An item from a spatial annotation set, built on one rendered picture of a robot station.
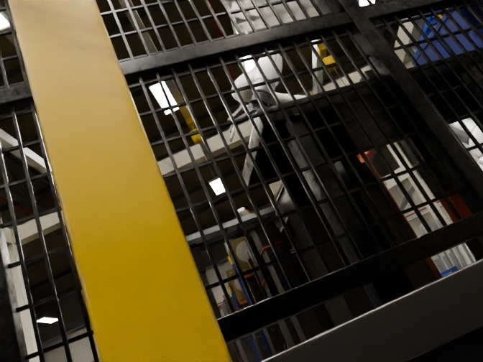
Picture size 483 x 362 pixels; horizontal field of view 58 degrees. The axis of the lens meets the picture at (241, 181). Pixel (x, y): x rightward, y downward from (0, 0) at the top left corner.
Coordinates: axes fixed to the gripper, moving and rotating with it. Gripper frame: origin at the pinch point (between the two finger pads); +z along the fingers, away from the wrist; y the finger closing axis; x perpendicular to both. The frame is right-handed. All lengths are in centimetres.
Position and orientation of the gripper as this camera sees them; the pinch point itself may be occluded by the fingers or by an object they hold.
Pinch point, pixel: (249, 141)
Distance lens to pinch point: 164.5
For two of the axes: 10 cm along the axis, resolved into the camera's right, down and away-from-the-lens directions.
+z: -2.5, 9.0, -3.6
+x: -0.5, -3.9, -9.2
